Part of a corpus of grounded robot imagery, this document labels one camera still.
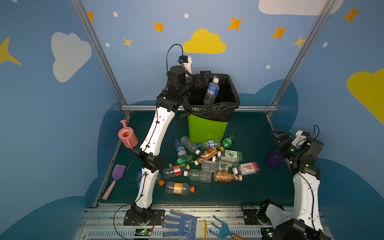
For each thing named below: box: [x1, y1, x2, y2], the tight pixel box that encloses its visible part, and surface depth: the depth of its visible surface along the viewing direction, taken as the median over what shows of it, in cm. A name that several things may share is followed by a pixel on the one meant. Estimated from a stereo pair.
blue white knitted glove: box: [161, 209, 208, 240], surface depth 73 cm
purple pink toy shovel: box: [102, 164, 127, 200], surface depth 90 cm
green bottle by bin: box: [222, 133, 237, 148], surface depth 103 cm
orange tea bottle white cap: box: [194, 147, 218, 166], surface depth 95 cm
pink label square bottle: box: [232, 161, 261, 176], surface depth 90 cm
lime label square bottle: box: [217, 149, 243, 160], surface depth 97 cm
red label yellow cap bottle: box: [162, 164, 191, 179], surface depth 88 cm
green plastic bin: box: [187, 114, 229, 144], surface depth 92 cm
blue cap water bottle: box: [197, 139, 221, 149], surface depth 100 cm
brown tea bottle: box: [213, 171, 243, 182], surface depth 86 cm
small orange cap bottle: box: [155, 176, 165, 187], surface depth 84 cm
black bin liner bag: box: [177, 74, 241, 123], surface depth 78 cm
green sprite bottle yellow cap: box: [169, 154, 196, 168], surface depth 90 cm
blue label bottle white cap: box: [203, 76, 220, 105], surface depth 84 cm
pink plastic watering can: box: [118, 119, 139, 150], surface depth 95 cm
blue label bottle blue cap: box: [174, 139, 188, 159], surface depth 97 cm
